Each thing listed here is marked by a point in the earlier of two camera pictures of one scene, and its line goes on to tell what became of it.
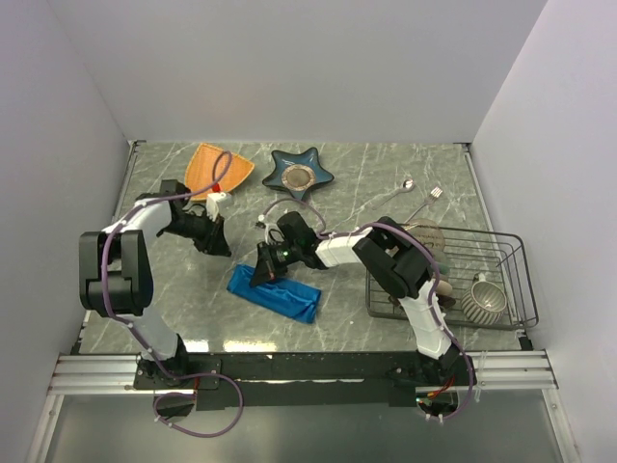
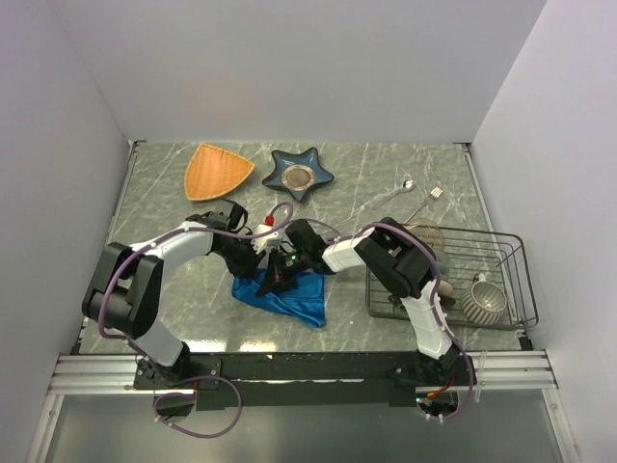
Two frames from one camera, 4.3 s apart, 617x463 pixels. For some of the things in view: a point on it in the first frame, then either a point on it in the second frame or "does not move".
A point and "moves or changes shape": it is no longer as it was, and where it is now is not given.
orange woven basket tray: x=210 y=165 does not move
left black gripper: x=214 y=241 to x=248 y=267
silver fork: x=434 y=195 does not move
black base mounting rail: x=300 y=380 does not move
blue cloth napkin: x=287 y=297 moves or changes shape
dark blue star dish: x=297 y=173 does not move
